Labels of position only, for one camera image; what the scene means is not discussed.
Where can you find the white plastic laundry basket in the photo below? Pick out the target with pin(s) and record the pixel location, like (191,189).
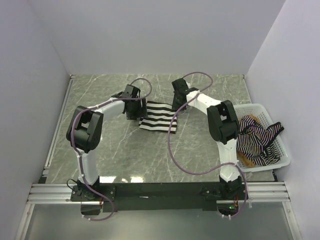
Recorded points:
(261,113)

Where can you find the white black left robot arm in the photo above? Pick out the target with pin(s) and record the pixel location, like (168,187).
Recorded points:
(85,130)

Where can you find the purple striped tank top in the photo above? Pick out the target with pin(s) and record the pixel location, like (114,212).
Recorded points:
(269,155)

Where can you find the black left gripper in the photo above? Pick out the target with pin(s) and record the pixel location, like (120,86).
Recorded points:
(142,112)

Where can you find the orange garment in basket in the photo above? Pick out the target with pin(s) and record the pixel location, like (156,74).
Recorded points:
(248,148)

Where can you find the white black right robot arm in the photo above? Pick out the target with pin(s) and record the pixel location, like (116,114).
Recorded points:
(223,127)

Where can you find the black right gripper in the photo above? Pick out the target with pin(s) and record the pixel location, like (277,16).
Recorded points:
(175,106)

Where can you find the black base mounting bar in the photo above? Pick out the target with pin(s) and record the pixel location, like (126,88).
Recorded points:
(158,196)

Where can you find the black white striped tank top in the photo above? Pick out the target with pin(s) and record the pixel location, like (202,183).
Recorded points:
(159,116)

